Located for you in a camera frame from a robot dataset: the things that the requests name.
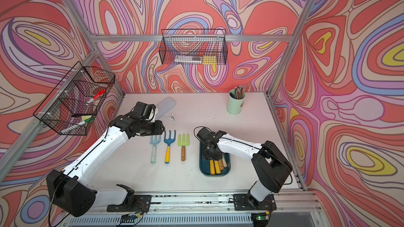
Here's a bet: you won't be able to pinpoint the light blue rake white handle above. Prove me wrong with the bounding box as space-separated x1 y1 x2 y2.
150 135 162 164

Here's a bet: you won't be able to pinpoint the teal storage box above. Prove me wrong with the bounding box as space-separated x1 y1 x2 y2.
199 142 231 176

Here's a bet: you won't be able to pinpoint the green rake wooden handle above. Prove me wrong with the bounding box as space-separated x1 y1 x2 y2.
177 133 190 161

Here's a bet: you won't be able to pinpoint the dark blue rake yellow handle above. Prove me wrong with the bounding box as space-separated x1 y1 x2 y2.
164 130 176 164

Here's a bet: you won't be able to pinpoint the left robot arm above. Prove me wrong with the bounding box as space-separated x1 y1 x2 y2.
46 102 165 217

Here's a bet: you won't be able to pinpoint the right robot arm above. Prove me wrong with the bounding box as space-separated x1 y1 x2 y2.
194 127 292 210

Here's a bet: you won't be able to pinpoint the translucent plastic case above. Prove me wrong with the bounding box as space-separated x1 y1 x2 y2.
155 97 176 120

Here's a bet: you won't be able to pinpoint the red marker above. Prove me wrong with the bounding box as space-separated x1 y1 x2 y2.
86 89 106 105

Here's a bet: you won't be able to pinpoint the green pencil cup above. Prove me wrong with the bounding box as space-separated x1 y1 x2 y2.
226 89 245 115

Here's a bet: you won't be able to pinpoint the pencils in cup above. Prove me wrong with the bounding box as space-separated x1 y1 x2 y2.
231 86 245 99

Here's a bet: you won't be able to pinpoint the green white marker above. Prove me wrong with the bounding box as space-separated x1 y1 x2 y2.
61 115 93 133

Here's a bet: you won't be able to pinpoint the yellow eraser in basket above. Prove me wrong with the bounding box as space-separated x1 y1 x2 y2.
202 55 217 65

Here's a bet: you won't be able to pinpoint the blue tool yellow handle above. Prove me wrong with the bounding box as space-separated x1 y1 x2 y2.
209 160 216 175

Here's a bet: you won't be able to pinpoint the green trowel wooden handle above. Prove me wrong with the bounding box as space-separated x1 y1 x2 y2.
220 154 228 171

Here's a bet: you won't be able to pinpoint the left wire basket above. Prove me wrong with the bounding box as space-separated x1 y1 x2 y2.
33 63 115 136

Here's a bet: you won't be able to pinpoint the wire basket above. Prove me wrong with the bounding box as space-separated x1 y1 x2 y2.
33 63 115 136
159 28 228 65

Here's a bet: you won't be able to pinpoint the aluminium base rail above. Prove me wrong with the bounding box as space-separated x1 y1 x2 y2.
61 191 329 227

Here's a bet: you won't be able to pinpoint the back wire basket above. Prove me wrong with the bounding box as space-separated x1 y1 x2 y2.
159 28 228 65

